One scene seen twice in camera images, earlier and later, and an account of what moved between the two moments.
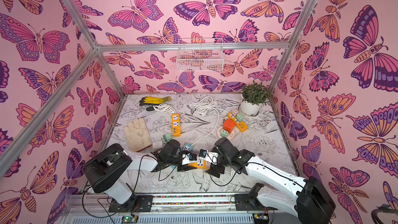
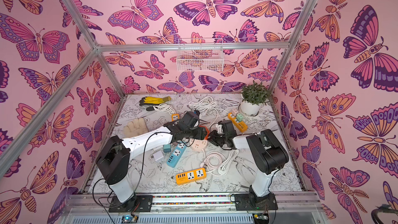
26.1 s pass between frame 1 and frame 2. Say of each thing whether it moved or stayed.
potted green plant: stayed
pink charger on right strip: stayed
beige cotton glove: stayed
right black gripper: moved
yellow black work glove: stayed
